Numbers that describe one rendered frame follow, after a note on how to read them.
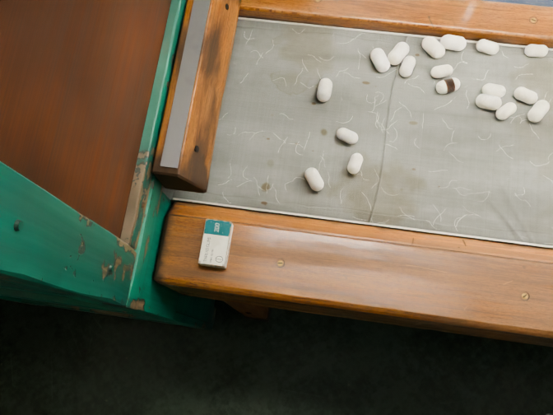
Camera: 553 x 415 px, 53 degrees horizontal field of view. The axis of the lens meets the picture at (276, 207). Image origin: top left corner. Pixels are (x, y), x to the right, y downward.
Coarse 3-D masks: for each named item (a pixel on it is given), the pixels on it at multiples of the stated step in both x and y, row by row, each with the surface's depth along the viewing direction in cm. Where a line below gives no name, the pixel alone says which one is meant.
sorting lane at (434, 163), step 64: (256, 64) 84; (320, 64) 83; (448, 64) 82; (512, 64) 82; (256, 128) 81; (320, 128) 81; (384, 128) 80; (448, 128) 80; (512, 128) 80; (192, 192) 79; (256, 192) 79; (320, 192) 78; (384, 192) 78; (448, 192) 78; (512, 192) 77
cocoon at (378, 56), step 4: (376, 48) 82; (372, 52) 82; (376, 52) 81; (380, 52) 81; (372, 56) 82; (376, 56) 81; (380, 56) 81; (384, 56) 81; (372, 60) 82; (376, 60) 81; (380, 60) 81; (384, 60) 81; (376, 64) 81; (380, 64) 81; (384, 64) 81; (388, 64) 81; (376, 68) 82; (380, 68) 81; (384, 68) 81
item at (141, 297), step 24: (168, 192) 79; (144, 216) 68; (144, 240) 69; (144, 264) 70; (0, 288) 104; (144, 288) 72; (168, 288) 84; (96, 312) 136; (120, 312) 104; (144, 312) 75; (168, 312) 86; (192, 312) 118
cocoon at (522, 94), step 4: (520, 88) 79; (524, 88) 79; (516, 92) 79; (520, 92) 79; (524, 92) 79; (528, 92) 79; (532, 92) 79; (516, 96) 80; (520, 96) 79; (524, 96) 79; (528, 96) 79; (532, 96) 79; (536, 96) 79; (524, 100) 79; (528, 100) 79; (532, 100) 79; (536, 100) 79; (528, 104) 80
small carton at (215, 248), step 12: (204, 228) 73; (216, 228) 73; (228, 228) 73; (204, 240) 73; (216, 240) 73; (228, 240) 73; (204, 252) 72; (216, 252) 72; (228, 252) 73; (204, 264) 72; (216, 264) 72
